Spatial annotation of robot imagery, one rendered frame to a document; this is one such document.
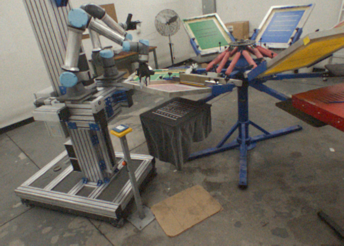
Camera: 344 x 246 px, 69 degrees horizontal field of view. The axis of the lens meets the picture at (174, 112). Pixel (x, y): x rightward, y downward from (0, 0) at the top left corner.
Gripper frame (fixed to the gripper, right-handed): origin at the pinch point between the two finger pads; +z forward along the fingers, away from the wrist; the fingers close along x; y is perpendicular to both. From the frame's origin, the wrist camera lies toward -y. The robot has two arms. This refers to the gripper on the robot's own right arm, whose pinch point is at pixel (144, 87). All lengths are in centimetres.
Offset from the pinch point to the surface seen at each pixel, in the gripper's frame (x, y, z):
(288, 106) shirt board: -82, -79, 9
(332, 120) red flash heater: -50, -117, 7
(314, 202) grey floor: -118, -102, 98
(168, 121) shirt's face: -16.2, -11.9, 26.9
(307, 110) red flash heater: -60, -99, 5
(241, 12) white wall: -450, 197, -128
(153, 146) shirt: -21, 11, 57
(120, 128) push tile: 14.5, 11.3, 33.1
